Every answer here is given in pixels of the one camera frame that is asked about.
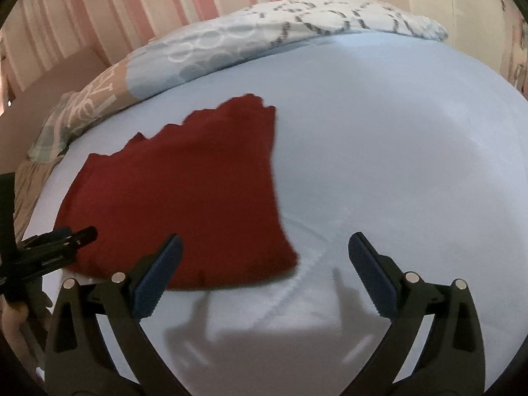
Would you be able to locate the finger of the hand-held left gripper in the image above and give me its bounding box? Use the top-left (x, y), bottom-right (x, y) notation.
top-left (18, 225), bottom-right (99, 253)
top-left (16, 247), bottom-right (81, 278)

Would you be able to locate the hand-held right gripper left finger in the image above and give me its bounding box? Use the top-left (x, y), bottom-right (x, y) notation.
top-left (43, 233), bottom-right (190, 396)

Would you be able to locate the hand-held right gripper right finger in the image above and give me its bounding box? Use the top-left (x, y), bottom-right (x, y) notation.
top-left (344, 232), bottom-right (486, 396)

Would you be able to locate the dark red shirt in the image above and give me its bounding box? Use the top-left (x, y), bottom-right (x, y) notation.
top-left (53, 95), bottom-right (300, 292)

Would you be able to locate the person's left hand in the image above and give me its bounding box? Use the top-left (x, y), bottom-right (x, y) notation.
top-left (2, 299), bottom-right (30, 339)

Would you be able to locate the green checked pillow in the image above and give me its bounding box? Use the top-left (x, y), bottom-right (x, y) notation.
top-left (28, 91), bottom-right (85, 162)

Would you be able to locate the bed with light blue sheet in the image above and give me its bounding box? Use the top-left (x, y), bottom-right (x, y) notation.
top-left (12, 33), bottom-right (528, 396)

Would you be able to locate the beige headboard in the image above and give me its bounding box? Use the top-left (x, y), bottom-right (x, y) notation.
top-left (0, 47), bottom-right (110, 166)

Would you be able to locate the patterned blue beige pillow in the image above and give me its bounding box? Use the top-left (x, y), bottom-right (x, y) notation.
top-left (27, 0), bottom-right (449, 161)

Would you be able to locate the white wardrobe with stickers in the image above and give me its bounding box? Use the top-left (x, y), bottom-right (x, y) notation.
top-left (404, 0), bottom-right (528, 91)

